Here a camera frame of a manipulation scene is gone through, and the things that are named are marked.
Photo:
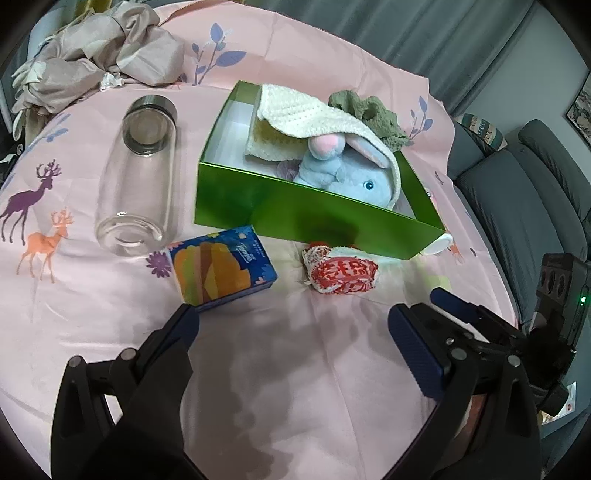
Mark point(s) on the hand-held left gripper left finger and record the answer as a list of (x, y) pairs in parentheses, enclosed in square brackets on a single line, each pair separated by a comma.
[(182, 330)]

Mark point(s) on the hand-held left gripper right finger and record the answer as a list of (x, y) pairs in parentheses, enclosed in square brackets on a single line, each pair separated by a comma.
[(415, 353)]

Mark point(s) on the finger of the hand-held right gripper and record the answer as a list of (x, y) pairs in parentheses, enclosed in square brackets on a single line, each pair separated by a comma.
[(466, 314)]

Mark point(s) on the red white fabric pouch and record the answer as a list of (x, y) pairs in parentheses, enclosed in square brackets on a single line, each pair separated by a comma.
[(341, 274)]

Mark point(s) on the green cardboard box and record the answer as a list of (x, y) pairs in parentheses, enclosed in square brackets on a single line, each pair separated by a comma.
[(286, 212)]

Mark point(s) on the blue plush rabbit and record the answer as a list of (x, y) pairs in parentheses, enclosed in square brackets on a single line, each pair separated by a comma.
[(351, 184)]

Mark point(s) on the green fuzzy cloth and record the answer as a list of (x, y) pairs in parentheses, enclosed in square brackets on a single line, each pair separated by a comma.
[(369, 108)]

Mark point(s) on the cream knitted cloth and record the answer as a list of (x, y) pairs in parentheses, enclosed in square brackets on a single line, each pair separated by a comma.
[(300, 110)]

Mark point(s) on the orange blue tissue packet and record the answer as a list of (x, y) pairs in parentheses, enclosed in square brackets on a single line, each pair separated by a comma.
[(217, 267)]

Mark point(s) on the pink white cylindrical container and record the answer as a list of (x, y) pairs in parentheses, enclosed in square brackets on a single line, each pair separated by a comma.
[(438, 244)]

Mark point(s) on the pink deer print tablecloth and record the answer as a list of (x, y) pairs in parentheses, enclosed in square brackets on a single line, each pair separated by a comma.
[(277, 350)]

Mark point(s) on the grey sofa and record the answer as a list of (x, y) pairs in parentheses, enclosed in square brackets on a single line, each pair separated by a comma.
[(508, 194)]

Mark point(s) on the clear glass jar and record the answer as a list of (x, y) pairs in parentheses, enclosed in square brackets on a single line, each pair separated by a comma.
[(138, 184)]

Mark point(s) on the patterned cushion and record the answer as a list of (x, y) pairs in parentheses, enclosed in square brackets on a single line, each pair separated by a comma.
[(485, 134)]

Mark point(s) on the purple fabric item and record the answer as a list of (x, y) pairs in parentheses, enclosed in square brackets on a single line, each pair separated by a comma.
[(287, 170)]

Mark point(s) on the crumpled beige cloth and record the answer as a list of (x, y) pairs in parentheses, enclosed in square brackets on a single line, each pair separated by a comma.
[(115, 46)]

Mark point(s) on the framed wall picture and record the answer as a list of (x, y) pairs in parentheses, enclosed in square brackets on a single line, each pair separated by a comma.
[(584, 110)]

